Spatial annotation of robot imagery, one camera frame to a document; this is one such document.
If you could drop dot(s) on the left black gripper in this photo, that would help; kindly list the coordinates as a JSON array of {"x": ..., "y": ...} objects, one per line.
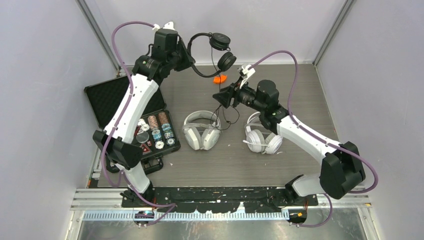
[{"x": 188, "y": 60}]

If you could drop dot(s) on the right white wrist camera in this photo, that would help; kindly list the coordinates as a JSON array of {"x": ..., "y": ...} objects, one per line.
[{"x": 246, "y": 71}]

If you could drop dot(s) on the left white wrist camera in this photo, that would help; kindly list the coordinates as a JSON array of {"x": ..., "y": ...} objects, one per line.
[{"x": 169, "y": 26}]

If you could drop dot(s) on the orange curved plastic piece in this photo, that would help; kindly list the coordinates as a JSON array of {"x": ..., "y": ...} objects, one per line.
[{"x": 219, "y": 79}]

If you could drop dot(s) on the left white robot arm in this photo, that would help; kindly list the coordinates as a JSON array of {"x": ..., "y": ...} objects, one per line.
[{"x": 116, "y": 138}]

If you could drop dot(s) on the white round gaming headphones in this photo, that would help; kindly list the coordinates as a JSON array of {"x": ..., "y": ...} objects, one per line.
[{"x": 258, "y": 141}]

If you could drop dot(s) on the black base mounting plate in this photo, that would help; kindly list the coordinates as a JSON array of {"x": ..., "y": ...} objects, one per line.
[{"x": 219, "y": 200}]

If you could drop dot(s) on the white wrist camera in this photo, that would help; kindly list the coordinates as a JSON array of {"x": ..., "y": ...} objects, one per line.
[
  {"x": 246, "y": 71},
  {"x": 169, "y": 26}
]

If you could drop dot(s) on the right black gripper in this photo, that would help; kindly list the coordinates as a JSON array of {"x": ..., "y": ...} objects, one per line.
[{"x": 232, "y": 91}]

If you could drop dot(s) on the black poker chip case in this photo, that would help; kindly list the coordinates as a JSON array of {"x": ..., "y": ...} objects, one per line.
[{"x": 154, "y": 133}]

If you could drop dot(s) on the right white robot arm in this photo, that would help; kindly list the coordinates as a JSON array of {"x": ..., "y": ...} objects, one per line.
[{"x": 341, "y": 170}]

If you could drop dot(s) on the black small headphones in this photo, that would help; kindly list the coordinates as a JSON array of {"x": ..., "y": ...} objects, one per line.
[{"x": 221, "y": 57}]

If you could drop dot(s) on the white grey angular headphones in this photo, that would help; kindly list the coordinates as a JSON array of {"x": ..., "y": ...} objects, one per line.
[{"x": 202, "y": 129}]

